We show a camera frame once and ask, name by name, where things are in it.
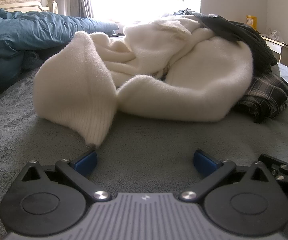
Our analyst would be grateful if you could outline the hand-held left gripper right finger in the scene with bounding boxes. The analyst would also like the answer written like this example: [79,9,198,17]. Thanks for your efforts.
[179,149,275,203]

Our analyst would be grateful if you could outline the grey bed blanket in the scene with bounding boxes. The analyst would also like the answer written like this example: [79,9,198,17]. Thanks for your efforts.
[0,62,288,240]

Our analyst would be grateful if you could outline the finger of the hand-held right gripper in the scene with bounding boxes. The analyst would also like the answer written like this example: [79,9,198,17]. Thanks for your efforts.
[258,154,288,180]

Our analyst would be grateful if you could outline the blue duvet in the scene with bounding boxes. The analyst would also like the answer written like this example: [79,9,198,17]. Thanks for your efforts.
[0,7,119,107]

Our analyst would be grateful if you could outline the clear plastic bag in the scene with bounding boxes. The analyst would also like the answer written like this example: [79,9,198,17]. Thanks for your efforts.
[268,29,281,40]

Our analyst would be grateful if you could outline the yellow box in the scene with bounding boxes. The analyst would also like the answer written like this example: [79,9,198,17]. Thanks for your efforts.
[245,14,257,28]

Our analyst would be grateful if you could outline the plaid garment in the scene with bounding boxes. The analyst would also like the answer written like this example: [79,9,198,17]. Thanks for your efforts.
[234,72,288,124]

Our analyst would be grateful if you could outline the pale wooden desk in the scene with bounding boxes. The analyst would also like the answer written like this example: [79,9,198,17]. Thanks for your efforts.
[260,34,288,77]

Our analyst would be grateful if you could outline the black garment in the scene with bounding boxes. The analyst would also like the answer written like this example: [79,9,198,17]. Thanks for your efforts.
[231,21,278,73]

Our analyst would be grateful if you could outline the white fluffy sweater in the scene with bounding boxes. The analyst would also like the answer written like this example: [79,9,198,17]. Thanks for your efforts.
[33,14,254,148]

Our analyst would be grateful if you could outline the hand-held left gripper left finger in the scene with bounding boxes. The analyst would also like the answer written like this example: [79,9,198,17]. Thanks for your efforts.
[22,150,112,203]

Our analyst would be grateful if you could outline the dark sneakers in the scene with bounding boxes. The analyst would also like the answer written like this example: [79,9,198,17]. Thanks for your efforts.
[173,9,197,16]

